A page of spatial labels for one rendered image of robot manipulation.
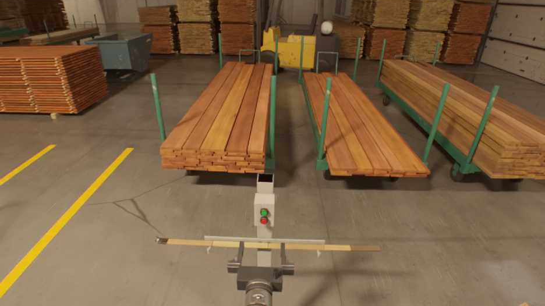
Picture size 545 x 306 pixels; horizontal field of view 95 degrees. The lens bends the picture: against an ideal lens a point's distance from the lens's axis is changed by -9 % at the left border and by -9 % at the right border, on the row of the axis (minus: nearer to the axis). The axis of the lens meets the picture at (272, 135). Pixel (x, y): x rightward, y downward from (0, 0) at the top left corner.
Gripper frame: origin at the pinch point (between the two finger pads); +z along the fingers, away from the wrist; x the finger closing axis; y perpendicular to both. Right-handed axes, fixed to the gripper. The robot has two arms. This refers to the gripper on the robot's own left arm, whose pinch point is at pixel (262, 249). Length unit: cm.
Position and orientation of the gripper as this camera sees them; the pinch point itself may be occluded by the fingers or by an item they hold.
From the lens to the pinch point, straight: 95.0
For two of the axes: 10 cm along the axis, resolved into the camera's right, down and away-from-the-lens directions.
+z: 0.2, -4.6, 8.9
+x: -10.0, -0.3, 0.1
